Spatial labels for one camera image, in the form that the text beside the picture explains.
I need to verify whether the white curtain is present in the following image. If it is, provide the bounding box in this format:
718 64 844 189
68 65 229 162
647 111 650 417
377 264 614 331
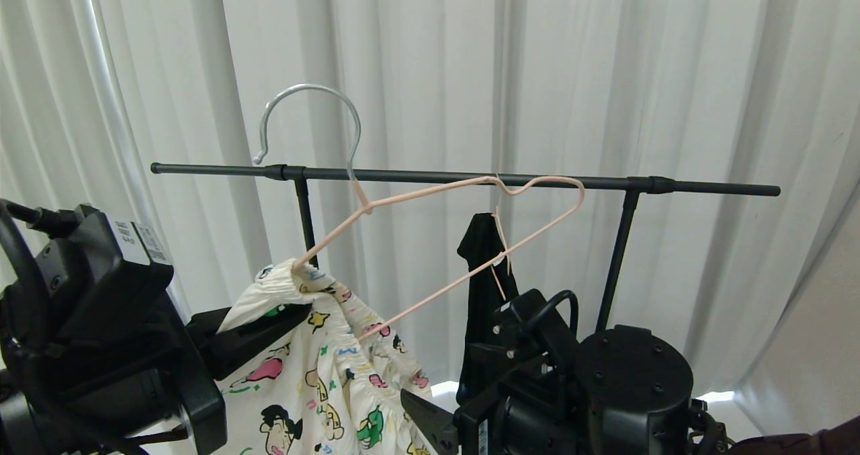
0 0 860 405

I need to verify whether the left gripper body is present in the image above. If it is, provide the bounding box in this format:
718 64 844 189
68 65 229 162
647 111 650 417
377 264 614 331
67 299 227 455

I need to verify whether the black short-sleeved shirt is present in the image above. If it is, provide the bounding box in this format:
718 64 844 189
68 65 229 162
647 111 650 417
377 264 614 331
456 212 522 406

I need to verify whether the black cable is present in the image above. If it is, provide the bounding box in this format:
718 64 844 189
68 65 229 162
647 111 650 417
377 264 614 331
0 198 83 241
521 290 581 338

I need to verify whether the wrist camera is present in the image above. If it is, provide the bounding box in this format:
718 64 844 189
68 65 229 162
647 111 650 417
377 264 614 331
34 203 175 348
492 289 580 375

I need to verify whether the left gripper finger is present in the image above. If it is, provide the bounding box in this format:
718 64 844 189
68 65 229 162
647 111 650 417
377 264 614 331
187 302 314 382

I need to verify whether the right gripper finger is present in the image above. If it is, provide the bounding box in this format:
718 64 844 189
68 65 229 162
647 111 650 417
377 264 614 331
400 388 460 455

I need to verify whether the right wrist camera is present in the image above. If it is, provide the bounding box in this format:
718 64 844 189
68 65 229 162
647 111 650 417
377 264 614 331
492 289 580 375

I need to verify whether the black clothes rack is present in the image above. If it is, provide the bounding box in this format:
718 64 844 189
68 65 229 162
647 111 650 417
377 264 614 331
150 162 782 335

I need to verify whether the cream printed garment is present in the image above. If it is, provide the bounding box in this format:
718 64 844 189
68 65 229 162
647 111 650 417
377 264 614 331
171 259 439 455

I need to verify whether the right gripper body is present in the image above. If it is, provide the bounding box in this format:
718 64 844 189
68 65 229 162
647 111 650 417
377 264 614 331
457 341 592 455

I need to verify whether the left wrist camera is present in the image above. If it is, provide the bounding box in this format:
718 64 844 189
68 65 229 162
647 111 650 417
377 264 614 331
34 203 175 348

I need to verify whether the pink clothes hanger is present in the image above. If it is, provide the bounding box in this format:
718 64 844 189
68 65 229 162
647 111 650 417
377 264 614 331
252 83 586 342
490 173 517 301

